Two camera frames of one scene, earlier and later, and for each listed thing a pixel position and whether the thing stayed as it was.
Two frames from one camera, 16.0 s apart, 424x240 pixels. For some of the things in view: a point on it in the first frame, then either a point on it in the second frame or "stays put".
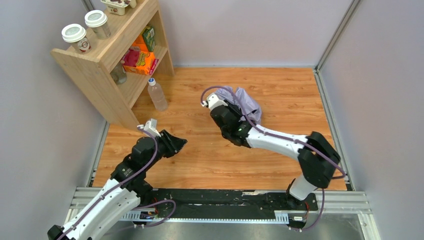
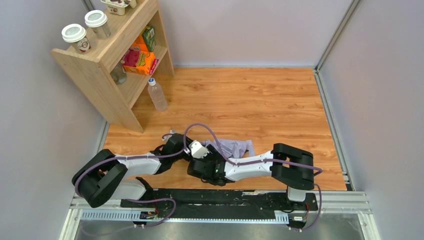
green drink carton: [148, 35] stays put
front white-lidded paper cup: [75, 33] stays put
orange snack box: [137, 59] stays put
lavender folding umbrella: [250, 109] -> [233, 148]
